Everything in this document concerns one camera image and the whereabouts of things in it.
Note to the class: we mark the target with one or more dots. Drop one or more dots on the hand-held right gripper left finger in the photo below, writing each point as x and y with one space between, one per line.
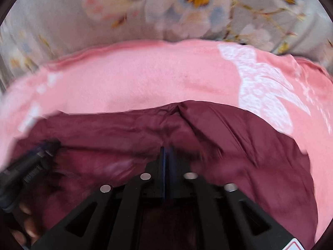
163 166

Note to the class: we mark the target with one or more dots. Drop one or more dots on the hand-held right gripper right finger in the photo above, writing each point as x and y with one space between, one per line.
170 166

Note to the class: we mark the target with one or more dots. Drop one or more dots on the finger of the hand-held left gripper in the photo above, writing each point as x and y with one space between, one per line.
41 156

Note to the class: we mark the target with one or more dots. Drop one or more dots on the maroon puffer jacket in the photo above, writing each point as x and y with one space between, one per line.
234 148

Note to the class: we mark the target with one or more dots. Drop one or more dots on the person's left hand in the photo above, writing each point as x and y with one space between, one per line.
28 226

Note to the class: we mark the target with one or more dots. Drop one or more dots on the pink printed blanket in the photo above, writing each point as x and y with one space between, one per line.
143 83

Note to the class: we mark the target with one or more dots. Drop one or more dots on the grey floral sheet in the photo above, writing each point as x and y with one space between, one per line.
65 18

